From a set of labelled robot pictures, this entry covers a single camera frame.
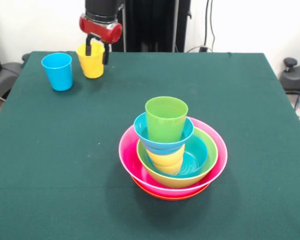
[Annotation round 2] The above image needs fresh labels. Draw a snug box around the dark green table cloth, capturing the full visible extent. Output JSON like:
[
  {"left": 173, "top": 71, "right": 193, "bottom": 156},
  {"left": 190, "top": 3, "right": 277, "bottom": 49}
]
[{"left": 0, "top": 51, "right": 300, "bottom": 240}]

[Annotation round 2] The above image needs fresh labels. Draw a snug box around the dark blue bowl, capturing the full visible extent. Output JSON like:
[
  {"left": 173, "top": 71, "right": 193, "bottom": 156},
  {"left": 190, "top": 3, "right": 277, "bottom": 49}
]
[{"left": 148, "top": 133, "right": 210, "bottom": 179}]

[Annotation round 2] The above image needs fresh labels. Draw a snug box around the green cup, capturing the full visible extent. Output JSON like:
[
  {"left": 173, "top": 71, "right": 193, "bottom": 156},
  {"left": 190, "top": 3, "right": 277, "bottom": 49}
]
[{"left": 144, "top": 96, "right": 189, "bottom": 144}]

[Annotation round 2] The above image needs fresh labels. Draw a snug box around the large green bowl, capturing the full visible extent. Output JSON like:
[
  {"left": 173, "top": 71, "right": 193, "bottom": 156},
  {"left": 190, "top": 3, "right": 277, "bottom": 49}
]
[{"left": 136, "top": 126, "right": 219, "bottom": 189}]

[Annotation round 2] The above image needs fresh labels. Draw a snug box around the blue cup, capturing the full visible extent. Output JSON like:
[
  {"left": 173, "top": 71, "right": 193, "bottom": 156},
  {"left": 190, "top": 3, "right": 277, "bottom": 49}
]
[{"left": 41, "top": 52, "right": 73, "bottom": 92}]

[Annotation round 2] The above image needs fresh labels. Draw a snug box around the orange bowl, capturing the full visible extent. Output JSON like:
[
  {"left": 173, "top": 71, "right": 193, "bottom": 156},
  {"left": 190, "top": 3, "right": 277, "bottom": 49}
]
[{"left": 131, "top": 176, "right": 212, "bottom": 201}]

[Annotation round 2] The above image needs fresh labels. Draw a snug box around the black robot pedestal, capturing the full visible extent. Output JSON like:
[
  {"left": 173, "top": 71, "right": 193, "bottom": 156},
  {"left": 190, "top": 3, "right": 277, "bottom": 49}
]
[{"left": 112, "top": 0, "right": 192, "bottom": 53}]

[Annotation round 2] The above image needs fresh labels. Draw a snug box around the black hanging cable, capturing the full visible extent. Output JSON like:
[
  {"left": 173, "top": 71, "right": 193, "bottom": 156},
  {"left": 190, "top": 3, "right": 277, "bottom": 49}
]
[{"left": 203, "top": 0, "right": 217, "bottom": 52}]

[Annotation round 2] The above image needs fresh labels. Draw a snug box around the tall yellow cup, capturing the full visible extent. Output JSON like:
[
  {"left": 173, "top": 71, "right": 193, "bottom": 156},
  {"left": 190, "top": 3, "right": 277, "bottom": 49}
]
[{"left": 75, "top": 41, "right": 106, "bottom": 80}]

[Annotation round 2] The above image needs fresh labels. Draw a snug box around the short yellow cup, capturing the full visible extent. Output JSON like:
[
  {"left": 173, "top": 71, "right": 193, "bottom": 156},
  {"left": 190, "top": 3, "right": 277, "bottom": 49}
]
[
  {"left": 146, "top": 147, "right": 186, "bottom": 169},
  {"left": 153, "top": 162, "right": 184, "bottom": 176}
]

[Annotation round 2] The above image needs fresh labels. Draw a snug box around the large pink bowl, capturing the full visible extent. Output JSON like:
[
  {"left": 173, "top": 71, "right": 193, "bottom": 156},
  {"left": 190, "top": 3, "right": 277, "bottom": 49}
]
[{"left": 118, "top": 116, "right": 228, "bottom": 192}]

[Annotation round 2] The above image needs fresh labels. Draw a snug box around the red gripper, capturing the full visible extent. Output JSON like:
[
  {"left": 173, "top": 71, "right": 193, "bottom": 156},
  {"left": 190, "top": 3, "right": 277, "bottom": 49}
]
[{"left": 79, "top": 14, "right": 123, "bottom": 66}]

